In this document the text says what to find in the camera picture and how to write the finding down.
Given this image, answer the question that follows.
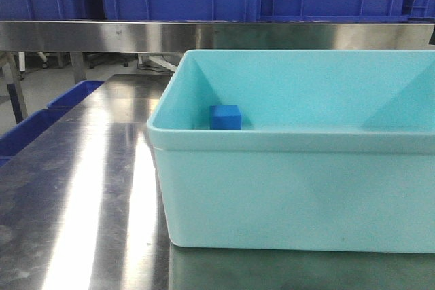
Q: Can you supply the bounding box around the blue cube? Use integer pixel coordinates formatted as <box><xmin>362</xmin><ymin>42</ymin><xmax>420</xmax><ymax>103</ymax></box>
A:
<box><xmin>209</xmin><ymin>105</ymin><xmax>242</xmax><ymax>130</ymax></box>

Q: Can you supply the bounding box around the steel shelf leg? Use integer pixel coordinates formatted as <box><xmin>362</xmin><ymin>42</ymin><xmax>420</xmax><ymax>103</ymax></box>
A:
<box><xmin>1</xmin><ymin>51</ymin><xmax>28</xmax><ymax>124</ymax></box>

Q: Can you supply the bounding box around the light teal plastic tub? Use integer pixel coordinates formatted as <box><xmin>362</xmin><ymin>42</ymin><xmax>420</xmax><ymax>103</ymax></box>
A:
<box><xmin>147</xmin><ymin>50</ymin><xmax>434</xmax><ymax>253</ymax></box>

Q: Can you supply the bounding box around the blue bin beside table far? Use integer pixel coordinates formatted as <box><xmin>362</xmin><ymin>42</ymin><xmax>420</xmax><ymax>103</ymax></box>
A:
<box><xmin>47</xmin><ymin>80</ymin><xmax>103</xmax><ymax>110</ymax></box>

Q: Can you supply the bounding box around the blue bin beside table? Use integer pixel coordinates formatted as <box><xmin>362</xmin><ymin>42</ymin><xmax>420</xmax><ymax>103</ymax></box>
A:
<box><xmin>47</xmin><ymin>80</ymin><xmax>103</xmax><ymax>110</ymax></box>
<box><xmin>1</xmin><ymin>109</ymin><xmax>67</xmax><ymax>166</ymax></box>

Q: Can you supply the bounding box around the blue bin beside table near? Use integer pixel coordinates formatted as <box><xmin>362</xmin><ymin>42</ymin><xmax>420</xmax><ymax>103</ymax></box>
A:
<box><xmin>1</xmin><ymin>109</ymin><xmax>67</xmax><ymax>166</ymax></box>

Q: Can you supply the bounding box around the stainless steel shelf rail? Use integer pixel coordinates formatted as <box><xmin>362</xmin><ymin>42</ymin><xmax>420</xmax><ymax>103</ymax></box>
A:
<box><xmin>1</xmin><ymin>21</ymin><xmax>434</xmax><ymax>53</ymax></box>

